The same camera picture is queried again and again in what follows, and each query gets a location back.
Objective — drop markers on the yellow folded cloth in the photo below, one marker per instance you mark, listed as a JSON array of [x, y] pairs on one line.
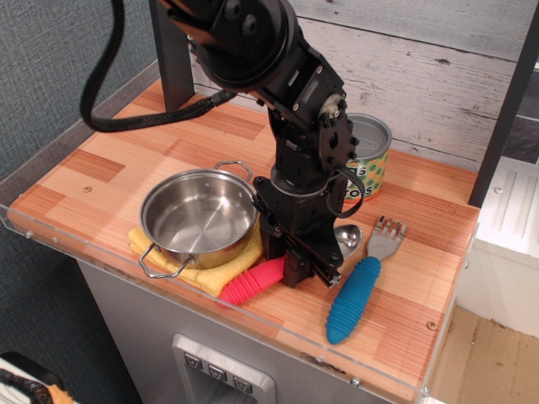
[[211, 280]]

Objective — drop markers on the dark left vertical post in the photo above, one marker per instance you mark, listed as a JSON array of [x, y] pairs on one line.
[[173, 58]]

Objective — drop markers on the blue handled metal fork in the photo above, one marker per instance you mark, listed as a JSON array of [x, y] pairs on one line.
[[350, 303]]

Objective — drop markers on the peas and carrots can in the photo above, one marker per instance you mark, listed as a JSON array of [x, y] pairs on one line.
[[370, 164]]

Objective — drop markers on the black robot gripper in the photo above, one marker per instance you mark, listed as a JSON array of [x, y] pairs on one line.
[[301, 227]]

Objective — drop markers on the grey toy fridge dispenser panel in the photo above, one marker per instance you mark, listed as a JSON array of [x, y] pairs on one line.
[[209, 376]]

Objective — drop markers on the stainless steel pot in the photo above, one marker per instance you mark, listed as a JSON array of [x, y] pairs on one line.
[[200, 218]]

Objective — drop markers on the red handled metal spoon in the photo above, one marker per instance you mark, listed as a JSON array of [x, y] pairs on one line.
[[259, 278]]

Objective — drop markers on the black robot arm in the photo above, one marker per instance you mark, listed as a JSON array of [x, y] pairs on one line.
[[258, 48]]

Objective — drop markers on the orange object bottom left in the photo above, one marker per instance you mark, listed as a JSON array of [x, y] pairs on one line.
[[59, 396]]

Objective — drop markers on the white cabinet at right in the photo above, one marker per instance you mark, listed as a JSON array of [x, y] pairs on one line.
[[500, 279]]

